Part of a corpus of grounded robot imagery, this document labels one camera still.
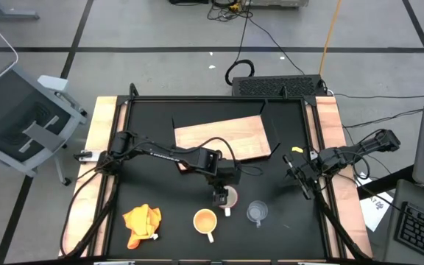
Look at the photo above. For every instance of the grey mesh office chair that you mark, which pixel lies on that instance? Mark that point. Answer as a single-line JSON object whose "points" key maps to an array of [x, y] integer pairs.
{"points": [[13, 110]]}

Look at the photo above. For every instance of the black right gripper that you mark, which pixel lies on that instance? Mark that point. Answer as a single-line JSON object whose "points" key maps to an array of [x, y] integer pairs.
{"points": [[312, 170]]}

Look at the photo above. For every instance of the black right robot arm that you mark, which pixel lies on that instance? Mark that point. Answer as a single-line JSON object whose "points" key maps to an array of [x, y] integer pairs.
{"points": [[366, 145]]}

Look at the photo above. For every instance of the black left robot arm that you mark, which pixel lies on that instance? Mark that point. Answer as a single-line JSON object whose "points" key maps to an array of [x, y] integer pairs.
{"points": [[153, 150]]}

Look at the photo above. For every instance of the yellow power plug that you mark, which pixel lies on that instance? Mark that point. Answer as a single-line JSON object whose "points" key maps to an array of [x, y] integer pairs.
{"points": [[235, 6]]}

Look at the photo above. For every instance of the grey metal bracket strip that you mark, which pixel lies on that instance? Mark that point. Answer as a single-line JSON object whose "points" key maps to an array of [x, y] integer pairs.
{"points": [[114, 263], [313, 263]]}

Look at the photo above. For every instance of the orange yellow ceramic mug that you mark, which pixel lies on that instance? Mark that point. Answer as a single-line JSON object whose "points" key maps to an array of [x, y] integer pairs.
{"points": [[204, 221]]}

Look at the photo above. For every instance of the black aluminium table frame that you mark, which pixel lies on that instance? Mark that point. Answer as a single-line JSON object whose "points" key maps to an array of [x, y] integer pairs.
{"points": [[215, 98]]}

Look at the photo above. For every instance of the black desk leg bar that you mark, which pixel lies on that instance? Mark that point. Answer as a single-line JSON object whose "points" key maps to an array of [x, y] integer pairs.
{"points": [[385, 182]]}

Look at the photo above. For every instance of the clear glass cup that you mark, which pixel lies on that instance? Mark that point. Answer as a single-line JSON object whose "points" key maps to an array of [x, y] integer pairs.
{"points": [[257, 212]]}

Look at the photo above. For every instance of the small yellow tag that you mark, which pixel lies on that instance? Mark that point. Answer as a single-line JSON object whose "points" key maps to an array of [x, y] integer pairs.
{"points": [[296, 149]]}

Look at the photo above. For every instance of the grey desk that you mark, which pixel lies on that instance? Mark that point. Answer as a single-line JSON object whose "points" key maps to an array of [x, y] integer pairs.
{"points": [[403, 188]]}

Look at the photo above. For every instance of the white grey patterned mug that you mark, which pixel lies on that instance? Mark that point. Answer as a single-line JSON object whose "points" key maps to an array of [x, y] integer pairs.
{"points": [[233, 197]]}

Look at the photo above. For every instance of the white paper sheet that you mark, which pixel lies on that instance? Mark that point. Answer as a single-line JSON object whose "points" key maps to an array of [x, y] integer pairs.
{"points": [[375, 213]]}

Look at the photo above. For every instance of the black equipment box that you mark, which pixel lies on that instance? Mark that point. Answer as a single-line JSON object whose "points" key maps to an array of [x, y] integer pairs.
{"points": [[188, 1]]}

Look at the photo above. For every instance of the grey metal table foot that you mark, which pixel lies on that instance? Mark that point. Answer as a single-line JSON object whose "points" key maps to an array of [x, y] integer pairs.
{"points": [[13, 15]]}

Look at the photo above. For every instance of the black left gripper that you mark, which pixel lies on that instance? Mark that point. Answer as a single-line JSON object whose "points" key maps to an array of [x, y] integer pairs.
{"points": [[228, 174]]}

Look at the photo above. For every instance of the black perforated computer case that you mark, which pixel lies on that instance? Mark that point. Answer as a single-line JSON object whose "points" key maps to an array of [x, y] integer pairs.
{"points": [[271, 86]]}

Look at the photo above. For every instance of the grey equipment box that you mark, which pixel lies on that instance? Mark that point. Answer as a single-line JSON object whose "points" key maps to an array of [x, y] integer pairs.
{"points": [[278, 3]]}

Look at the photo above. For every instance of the black keyboard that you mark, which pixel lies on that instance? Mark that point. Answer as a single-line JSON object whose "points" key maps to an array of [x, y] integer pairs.
{"points": [[422, 232]]}

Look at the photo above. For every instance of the orange crumpled cloth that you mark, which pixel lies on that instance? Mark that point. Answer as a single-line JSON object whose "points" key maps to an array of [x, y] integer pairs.
{"points": [[142, 222]]}

